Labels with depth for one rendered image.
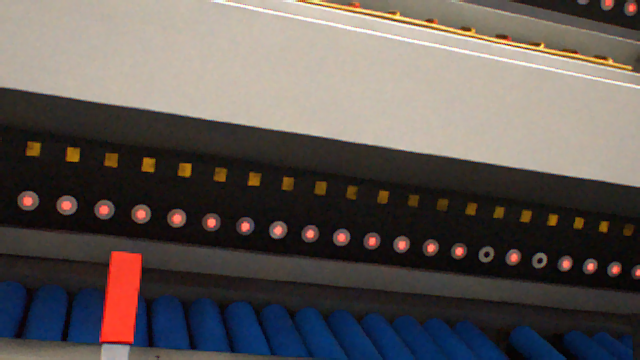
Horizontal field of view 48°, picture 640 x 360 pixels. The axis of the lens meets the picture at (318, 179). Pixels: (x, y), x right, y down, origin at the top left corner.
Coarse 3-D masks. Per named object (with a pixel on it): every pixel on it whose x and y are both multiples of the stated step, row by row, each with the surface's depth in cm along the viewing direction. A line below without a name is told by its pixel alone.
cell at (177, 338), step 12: (156, 300) 40; (168, 300) 39; (156, 312) 38; (168, 312) 38; (180, 312) 38; (156, 324) 37; (168, 324) 36; (180, 324) 37; (156, 336) 36; (168, 336) 35; (180, 336) 35; (168, 348) 34; (180, 348) 34
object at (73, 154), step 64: (0, 128) 39; (0, 192) 40; (64, 192) 40; (128, 192) 41; (192, 192) 42; (256, 192) 43; (320, 192) 44; (384, 192) 45; (448, 192) 46; (320, 256) 45; (384, 256) 46; (448, 256) 47; (576, 256) 50
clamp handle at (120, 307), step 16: (112, 256) 28; (128, 256) 28; (112, 272) 28; (128, 272) 28; (112, 288) 28; (128, 288) 28; (112, 304) 27; (128, 304) 28; (112, 320) 27; (128, 320) 27; (112, 336) 27; (128, 336) 27; (112, 352) 27; (128, 352) 27
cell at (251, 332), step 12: (228, 312) 40; (240, 312) 40; (252, 312) 40; (228, 324) 39; (240, 324) 38; (252, 324) 38; (240, 336) 37; (252, 336) 37; (264, 336) 38; (240, 348) 36; (252, 348) 36; (264, 348) 36
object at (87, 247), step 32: (0, 224) 40; (32, 256) 40; (64, 256) 41; (96, 256) 41; (160, 256) 42; (192, 256) 43; (224, 256) 43; (256, 256) 43; (288, 256) 44; (384, 288) 46; (416, 288) 47; (448, 288) 47; (480, 288) 48; (512, 288) 49; (544, 288) 49; (576, 288) 50
